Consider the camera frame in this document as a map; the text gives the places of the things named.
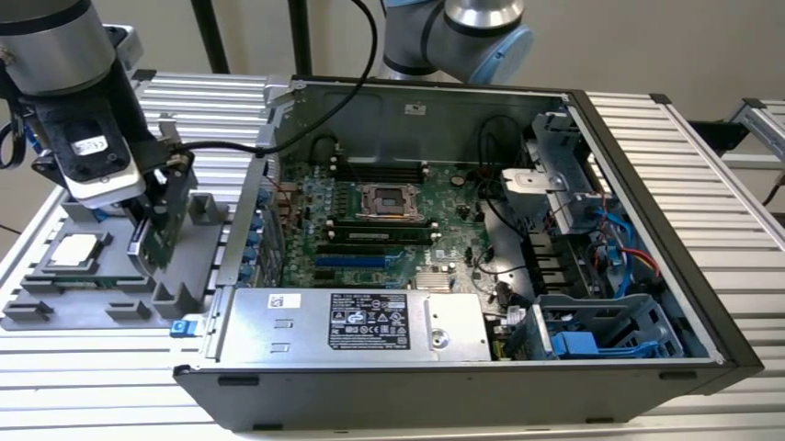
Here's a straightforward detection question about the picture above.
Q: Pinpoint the black Nvidia graphics card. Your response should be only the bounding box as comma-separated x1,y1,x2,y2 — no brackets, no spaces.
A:
125,114,192,273

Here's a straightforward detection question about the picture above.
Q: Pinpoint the black stand pole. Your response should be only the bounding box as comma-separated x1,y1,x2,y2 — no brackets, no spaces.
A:
287,0,315,77
188,0,232,74

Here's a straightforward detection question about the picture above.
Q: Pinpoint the silver CPU chip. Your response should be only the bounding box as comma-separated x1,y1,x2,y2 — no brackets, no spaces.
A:
48,233,99,267

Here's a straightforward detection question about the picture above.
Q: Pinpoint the green RAM stick bare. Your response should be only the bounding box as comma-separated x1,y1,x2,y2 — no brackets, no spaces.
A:
36,273,145,283

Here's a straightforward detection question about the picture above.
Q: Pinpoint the grey plastic parts rack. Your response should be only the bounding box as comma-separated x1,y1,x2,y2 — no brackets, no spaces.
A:
0,190,232,332

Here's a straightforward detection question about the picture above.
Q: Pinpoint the CPU socket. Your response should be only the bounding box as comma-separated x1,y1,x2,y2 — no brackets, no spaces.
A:
358,182,424,218

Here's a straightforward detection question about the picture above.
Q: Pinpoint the silver power supply unit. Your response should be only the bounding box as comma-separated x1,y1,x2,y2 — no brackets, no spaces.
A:
217,288,496,364

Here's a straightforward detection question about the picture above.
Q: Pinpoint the green Dell motherboard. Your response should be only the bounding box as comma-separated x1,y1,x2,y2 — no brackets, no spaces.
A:
268,160,528,318

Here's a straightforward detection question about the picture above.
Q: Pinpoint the silver chipset heatsink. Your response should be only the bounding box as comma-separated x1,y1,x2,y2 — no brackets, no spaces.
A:
415,271,456,291

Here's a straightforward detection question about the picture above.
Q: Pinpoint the open black PC case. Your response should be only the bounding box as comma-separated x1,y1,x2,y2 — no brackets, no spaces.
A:
173,75,765,433

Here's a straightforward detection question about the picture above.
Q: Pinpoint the metal slat side table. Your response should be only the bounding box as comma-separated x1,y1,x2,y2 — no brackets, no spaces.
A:
719,96,785,203

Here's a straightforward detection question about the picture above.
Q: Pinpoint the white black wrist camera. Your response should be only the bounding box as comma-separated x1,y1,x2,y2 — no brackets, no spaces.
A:
103,25,145,70
48,118,148,209

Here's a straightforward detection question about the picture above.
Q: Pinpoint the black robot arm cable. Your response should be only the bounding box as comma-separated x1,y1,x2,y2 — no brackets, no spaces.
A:
173,0,379,155

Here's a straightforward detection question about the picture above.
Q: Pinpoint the black internal cable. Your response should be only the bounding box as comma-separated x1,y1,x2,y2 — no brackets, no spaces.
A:
475,114,526,201

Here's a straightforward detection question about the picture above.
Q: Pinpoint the silver metal drive bracket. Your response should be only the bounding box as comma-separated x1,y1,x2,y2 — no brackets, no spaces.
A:
499,112,614,235

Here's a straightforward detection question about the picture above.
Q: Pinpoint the blue data wire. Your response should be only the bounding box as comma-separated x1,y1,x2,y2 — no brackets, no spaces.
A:
595,206,637,295

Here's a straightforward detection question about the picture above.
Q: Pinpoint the blue disk carrier handle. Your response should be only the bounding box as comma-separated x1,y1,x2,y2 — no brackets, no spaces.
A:
550,331,601,360

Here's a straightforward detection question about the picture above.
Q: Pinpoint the red data wire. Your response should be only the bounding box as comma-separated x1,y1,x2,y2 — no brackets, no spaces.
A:
618,246,662,277

